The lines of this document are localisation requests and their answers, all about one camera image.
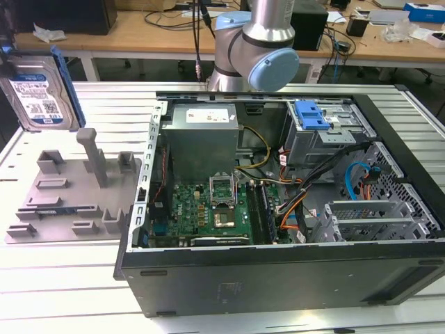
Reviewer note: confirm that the grey power supply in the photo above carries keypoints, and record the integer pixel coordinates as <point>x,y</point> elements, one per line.
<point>198,146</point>

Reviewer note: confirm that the clear plastic bags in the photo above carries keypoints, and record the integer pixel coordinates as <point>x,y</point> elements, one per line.
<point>400,31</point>

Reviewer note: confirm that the black case fan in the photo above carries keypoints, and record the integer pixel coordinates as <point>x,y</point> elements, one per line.
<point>163,181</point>

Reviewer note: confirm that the small white box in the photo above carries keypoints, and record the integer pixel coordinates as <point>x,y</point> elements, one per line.
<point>437,38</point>

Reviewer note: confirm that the blue drive latch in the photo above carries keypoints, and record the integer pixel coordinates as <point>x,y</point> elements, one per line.
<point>309,116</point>

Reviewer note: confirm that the wooden desk with clutter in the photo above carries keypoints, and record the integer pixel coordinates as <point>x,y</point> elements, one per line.
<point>375,48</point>

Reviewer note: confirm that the grey parts rack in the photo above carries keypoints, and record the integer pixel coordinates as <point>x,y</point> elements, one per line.
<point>69,195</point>

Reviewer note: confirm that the crumpled plastic bag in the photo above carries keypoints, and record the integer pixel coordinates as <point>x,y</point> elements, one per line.
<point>48,33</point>

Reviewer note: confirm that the blue carton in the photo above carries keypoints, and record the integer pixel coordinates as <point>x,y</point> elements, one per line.
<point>426,13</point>

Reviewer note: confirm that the RAM stick on rack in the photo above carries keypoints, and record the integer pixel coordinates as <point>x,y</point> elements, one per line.
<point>55,211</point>

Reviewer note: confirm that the CPU socket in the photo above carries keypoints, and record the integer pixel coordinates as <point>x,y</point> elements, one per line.
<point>224,218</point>

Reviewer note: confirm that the long wooden desk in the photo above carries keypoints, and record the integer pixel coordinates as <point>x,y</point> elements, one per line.
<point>121,38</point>

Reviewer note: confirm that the black PC case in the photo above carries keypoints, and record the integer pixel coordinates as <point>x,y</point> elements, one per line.
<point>243,278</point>

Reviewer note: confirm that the small black box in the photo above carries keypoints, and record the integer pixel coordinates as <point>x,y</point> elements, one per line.
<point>311,29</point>

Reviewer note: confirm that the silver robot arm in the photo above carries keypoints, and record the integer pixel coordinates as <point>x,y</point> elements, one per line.
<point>264,35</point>

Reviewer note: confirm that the hard disk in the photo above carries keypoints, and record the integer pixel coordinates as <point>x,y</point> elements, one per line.
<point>34,97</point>

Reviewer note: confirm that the large black box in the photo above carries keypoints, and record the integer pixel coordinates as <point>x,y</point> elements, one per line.
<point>66,17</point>

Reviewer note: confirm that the metal disk bay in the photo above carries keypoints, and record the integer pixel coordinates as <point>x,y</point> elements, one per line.
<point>368,226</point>

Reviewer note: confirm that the grey optical drive cage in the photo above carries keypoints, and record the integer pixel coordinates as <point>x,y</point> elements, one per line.
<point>313,146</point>

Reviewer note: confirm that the flat silver box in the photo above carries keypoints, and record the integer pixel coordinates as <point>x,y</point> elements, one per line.
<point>387,17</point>

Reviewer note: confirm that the green motherboard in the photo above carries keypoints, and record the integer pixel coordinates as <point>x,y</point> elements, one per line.
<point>187,208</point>

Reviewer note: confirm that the black graphics card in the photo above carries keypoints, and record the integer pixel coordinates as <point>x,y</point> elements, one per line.
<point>222,240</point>

